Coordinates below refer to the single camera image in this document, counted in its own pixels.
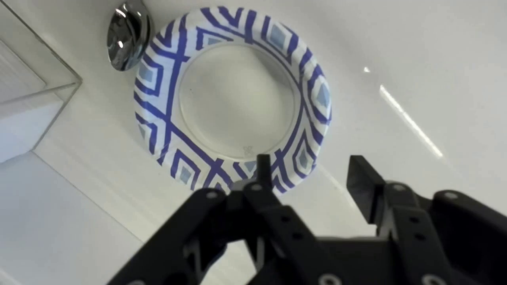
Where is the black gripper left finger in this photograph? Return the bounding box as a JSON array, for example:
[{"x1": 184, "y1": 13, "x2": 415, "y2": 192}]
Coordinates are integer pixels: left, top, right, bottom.
[{"x1": 108, "y1": 152, "x2": 330, "y2": 285}]

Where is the blue white patterned paper plate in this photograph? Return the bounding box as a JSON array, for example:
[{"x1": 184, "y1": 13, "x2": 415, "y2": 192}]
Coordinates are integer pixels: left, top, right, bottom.
[{"x1": 132, "y1": 5, "x2": 334, "y2": 195}]

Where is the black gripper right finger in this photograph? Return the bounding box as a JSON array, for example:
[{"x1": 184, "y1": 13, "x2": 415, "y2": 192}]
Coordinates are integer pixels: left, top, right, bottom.
[{"x1": 345, "y1": 152, "x2": 507, "y2": 285}]

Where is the small silver metal can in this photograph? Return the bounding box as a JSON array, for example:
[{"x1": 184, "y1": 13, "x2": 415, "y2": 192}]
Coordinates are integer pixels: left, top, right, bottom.
[{"x1": 106, "y1": 0, "x2": 152, "y2": 73}]

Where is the clear box of white napkins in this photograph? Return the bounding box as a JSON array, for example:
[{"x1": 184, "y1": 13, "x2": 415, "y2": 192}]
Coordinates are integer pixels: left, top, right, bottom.
[{"x1": 0, "y1": 0, "x2": 84, "y2": 166}]

